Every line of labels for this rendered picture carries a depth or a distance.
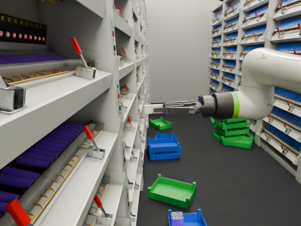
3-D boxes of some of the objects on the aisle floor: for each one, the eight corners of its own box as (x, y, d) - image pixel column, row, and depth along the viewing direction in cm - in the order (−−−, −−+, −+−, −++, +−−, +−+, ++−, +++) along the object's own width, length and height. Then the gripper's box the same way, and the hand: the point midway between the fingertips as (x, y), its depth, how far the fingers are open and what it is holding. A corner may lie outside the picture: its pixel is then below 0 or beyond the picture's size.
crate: (195, 191, 154) (195, 182, 152) (188, 209, 137) (188, 199, 135) (159, 182, 167) (158, 173, 165) (148, 197, 150) (147, 188, 148)
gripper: (217, 122, 66) (143, 125, 67) (207, 111, 78) (145, 114, 79) (218, 99, 64) (141, 102, 65) (208, 92, 76) (144, 95, 77)
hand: (153, 109), depth 72 cm, fingers closed
